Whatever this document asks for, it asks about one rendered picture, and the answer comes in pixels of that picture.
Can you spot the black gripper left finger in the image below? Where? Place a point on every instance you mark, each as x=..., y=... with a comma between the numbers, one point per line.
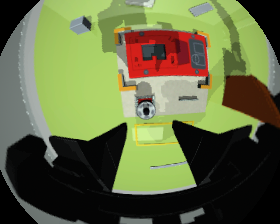
x=101, y=154

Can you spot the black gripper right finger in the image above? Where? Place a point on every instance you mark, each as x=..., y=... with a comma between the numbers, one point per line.
x=204, y=149

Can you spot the grey wheel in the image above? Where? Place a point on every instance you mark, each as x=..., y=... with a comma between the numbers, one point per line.
x=140, y=109

